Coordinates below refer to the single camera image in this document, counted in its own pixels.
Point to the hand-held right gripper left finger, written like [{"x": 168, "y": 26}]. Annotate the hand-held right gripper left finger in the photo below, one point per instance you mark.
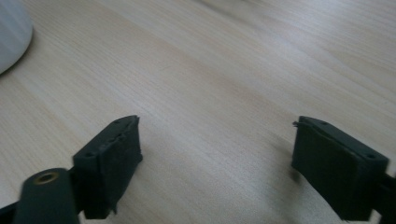
[{"x": 107, "y": 168}]

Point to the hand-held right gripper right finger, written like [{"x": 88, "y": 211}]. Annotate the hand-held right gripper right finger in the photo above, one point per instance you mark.
[{"x": 336, "y": 174}]

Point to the white round object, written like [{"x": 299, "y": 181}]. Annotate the white round object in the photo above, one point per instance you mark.
[{"x": 12, "y": 34}]

